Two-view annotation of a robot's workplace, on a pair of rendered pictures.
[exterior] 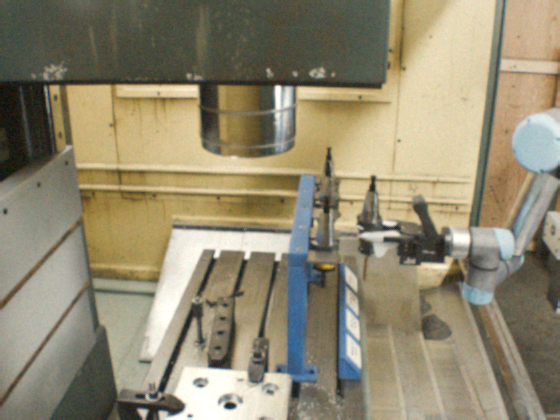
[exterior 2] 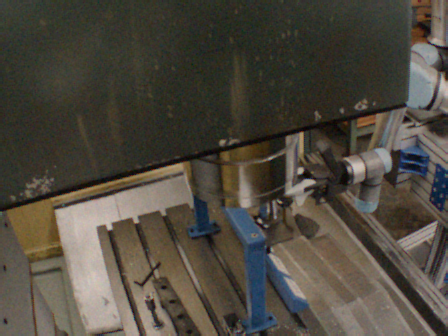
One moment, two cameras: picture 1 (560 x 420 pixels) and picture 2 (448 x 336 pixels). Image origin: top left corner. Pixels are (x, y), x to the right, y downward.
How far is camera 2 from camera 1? 0.49 m
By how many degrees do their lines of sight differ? 23
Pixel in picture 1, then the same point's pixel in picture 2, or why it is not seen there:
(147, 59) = (164, 136)
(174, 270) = (73, 249)
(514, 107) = not seen: hidden behind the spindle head
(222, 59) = (264, 112)
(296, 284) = (257, 265)
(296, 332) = (258, 299)
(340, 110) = not seen: hidden behind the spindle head
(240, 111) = (264, 156)
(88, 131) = not seen: outside the picture
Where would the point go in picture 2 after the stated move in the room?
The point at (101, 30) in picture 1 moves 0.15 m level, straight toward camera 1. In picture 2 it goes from (94, 116) to (194, 176)
